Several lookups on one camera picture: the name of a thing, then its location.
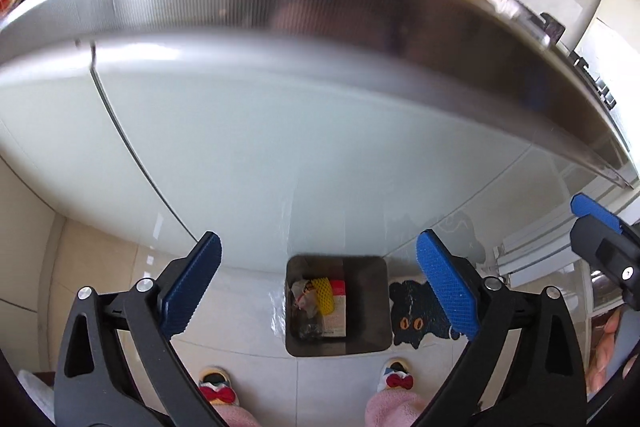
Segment yellow foam fruit net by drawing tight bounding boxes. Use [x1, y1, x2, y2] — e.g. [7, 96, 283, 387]
[311, 277, 335, 317]

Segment dark square trash bin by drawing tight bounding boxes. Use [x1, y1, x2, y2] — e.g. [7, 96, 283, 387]
[285, 255, 392, 358]

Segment person's right hand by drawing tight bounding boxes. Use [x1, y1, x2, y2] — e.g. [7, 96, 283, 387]
[586, 307, 639, 395]

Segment black cat floor mat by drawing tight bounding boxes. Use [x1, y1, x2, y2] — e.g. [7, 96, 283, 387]
[388, 210, 487, 351]

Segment left red bow slipper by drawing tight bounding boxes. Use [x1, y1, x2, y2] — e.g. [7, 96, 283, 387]
[198, 366, 239, 407]

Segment red bow slipper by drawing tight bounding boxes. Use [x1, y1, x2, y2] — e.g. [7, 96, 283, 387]
[378, 359, 414, 392]
[198, 366, 239, 407]

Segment right red bow slipper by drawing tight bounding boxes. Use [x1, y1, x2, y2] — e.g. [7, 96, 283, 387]
[378, 359, 414, 392]

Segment stainless steel gas stove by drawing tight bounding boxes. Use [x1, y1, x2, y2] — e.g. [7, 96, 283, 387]
[512, 0, 630, 164]

